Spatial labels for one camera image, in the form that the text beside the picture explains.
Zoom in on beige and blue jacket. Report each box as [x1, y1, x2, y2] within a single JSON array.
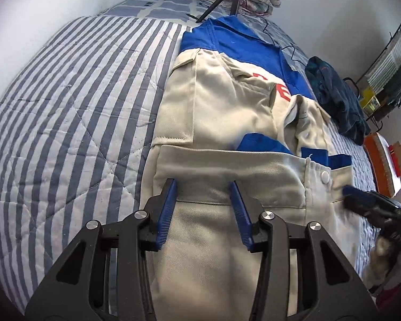
[[142, 16, 361, 320]]

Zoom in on right gloved hand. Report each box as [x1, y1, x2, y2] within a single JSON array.
[[363, 235, 401, 296]]

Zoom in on orange and white box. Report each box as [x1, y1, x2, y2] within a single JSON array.
[[364, 132, 401, 198]]

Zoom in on dark navy garment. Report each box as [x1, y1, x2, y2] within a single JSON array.
[[305, 56, 371, 146]]

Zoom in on blue striped quilt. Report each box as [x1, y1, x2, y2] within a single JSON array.
[[0, 14, 375, 320]]

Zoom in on black wire shelf rack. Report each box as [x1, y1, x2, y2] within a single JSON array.
[[343, 25, 401, 132]]

